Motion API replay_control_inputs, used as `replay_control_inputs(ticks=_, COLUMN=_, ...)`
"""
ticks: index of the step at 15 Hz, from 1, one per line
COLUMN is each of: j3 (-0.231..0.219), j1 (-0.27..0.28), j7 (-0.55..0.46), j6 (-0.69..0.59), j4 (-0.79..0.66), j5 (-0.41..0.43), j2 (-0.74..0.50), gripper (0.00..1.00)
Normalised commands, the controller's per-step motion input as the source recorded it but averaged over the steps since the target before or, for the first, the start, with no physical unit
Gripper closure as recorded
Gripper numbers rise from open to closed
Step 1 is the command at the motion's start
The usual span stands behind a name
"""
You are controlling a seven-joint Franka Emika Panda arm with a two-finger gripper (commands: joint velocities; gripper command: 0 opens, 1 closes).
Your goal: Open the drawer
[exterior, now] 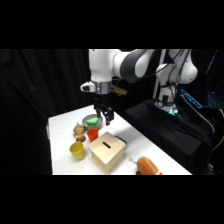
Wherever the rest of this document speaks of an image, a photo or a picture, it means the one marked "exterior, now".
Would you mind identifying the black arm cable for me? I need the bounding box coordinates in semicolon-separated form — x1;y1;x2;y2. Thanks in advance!
145;49;192;101

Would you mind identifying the green sponge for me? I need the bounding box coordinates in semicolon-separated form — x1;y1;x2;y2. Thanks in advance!
85;116;101;128

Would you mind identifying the orange plastic cup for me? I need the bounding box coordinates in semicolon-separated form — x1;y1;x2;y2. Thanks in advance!
86;128;100;143

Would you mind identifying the blue lit keyboard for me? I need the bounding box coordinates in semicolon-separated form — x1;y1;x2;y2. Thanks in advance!
206;94;224;108

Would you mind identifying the brown stuffed toy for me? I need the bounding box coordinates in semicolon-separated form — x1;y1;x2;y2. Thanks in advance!
72;122;87;143

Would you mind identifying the small green light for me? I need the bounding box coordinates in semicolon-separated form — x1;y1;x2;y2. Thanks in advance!
167;107;180;118

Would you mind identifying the yellow plastic cup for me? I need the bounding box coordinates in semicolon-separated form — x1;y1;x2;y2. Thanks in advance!
68;141;86;161

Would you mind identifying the blue lit device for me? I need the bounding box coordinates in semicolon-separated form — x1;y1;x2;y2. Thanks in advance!
180;88;204;110

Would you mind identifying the brown toy hot dog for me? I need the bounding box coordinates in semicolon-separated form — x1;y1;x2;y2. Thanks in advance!
135;155;164;176

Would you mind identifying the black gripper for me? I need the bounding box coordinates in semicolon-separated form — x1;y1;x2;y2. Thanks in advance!
92;94;115;127

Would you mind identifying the black curtain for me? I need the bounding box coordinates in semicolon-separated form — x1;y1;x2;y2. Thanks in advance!
0;49;224;176

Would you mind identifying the yellow cable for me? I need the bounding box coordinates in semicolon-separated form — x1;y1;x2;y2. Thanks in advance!
212;107;224;152

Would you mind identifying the light wooden box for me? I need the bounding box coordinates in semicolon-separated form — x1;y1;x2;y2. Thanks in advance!
87;131;128;175

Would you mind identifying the black covered robot stand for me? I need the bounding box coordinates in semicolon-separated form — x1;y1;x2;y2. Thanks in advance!
123;99;215;176

